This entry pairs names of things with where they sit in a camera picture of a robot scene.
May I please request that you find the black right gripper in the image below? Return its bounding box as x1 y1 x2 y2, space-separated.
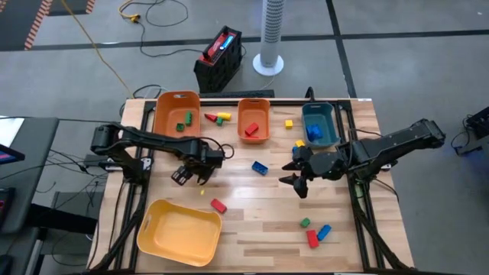
278 144 348 199

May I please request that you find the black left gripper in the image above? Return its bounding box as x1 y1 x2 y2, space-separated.
170 147 225 187

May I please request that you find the blue studded brick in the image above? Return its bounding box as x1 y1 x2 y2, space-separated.
251 160 270 176

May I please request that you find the yellow plastic bin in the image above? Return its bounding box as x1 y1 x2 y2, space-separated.
136 198 223 268

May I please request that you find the small orange plastic bin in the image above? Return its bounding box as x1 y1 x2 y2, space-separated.
237 98 272 145

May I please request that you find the teal plastic bin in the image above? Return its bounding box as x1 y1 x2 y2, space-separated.
301 102 342 150

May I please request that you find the large orange plastic bin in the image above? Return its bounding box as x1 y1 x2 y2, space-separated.
154 90 202 141

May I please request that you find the black white power box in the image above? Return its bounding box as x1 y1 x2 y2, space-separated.
98 160 125 173

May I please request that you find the black power adapter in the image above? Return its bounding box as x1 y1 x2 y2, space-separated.
83 154 112 168

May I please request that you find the red battery pack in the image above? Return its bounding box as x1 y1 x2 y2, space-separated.
201 31 238 64

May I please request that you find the grey tower fan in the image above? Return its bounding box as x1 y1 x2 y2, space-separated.
252 0 287 77

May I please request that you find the black side desk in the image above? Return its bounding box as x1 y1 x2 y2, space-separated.
0 116 60 234

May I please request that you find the monitor screen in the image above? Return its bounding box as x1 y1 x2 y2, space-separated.
0 143 26 166

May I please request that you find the white sheet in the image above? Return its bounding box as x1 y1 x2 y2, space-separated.
0 116 25 148

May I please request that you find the black equipment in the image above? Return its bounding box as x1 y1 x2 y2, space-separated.
450 106 489 157

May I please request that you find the dark hazard-striped mat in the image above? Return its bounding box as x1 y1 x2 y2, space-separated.
47 0 96 17
0 0 54 51

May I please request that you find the black floor cable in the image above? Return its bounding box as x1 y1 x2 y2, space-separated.
137 0 206 59

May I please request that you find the yellow extension cable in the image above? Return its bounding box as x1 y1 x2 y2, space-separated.
60 0 135 99

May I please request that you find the yellow cord plug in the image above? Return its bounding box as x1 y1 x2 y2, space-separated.
118 0 142 23

